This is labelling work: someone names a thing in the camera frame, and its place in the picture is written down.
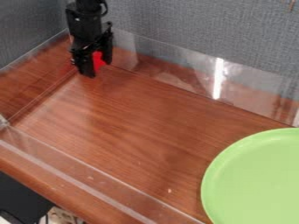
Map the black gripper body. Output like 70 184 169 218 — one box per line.
65 7 115 66

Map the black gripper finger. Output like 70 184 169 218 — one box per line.
102 36 114 65
75 52 97 78

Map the red plastic block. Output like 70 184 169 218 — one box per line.
93 51 107 71

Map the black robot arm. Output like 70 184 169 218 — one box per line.
66 0 114 78

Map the green plate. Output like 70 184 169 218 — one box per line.
201 128 299 224

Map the black box under table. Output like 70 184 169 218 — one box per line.
0 172 55 224

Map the white power strip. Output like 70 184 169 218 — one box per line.
39 206 87 224

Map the clear acrylic barrier wall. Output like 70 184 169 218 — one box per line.
0 31 299 224

